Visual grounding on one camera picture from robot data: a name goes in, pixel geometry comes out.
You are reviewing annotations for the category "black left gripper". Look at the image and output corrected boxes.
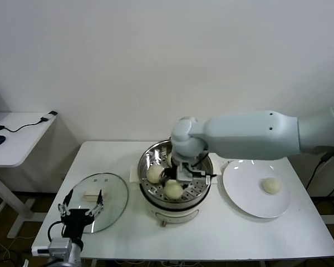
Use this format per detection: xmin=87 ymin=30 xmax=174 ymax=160
xmin=57 ymin=189 xmax=104 ymax=237

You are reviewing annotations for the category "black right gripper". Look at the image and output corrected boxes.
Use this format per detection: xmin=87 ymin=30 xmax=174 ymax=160
xmin=161 ymin=165 xmax=179 ymax=186

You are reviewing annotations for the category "glass lid with cream handle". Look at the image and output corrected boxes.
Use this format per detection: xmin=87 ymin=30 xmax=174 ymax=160
xmin=63 ymin=172 xmax=129 ymax=234

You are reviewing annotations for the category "stainless steel steamer basket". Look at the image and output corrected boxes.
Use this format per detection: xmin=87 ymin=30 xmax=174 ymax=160
xmin=137 ymin=140 xmax=214 ymax=209

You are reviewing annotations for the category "cream electric cooker pot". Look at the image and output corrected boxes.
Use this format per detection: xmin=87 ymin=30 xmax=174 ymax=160
xmin=129 ymin=140 xmax=222 ymax=228

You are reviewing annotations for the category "white round plate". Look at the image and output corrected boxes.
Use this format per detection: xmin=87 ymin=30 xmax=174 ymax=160
xmin=222 ymin=159 xmax=292 ymax=219

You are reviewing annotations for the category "white side desk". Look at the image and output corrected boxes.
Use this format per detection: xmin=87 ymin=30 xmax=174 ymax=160
xmin=0 ymin=112 xmax=59 ymax=240

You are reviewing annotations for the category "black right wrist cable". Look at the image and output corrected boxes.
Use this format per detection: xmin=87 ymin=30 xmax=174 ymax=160
xmin=188 ymin=151 xmax=218 ymax=179

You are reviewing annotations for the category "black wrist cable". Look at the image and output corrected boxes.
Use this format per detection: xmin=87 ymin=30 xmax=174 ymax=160
xmin=188 ymin=151 xmax=218 ymax=179
xmin=32 ymin=221 xmax=66 ymax=255

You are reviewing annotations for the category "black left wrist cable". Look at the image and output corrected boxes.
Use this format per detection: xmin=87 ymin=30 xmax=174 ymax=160
xmin=32 ymin=221 xmax=66 ymax=255

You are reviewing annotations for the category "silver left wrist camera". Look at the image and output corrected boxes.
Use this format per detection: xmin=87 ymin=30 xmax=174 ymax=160
xmin=48 ymin=236 xmax=73 ymax=258

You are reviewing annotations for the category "white floor cable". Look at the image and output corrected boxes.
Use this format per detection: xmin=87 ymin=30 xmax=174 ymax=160
xmin=0 ymin=236 xmax=28 ymax=261

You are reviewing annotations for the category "black cable with adapter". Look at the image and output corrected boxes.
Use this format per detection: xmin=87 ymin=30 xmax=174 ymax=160
xmin=0 ymin=111 xmax=58 ymax=134

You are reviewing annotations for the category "black hanging power cable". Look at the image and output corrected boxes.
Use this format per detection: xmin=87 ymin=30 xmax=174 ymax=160
xmin=305 ymin=150 xmax=334 ymax=197

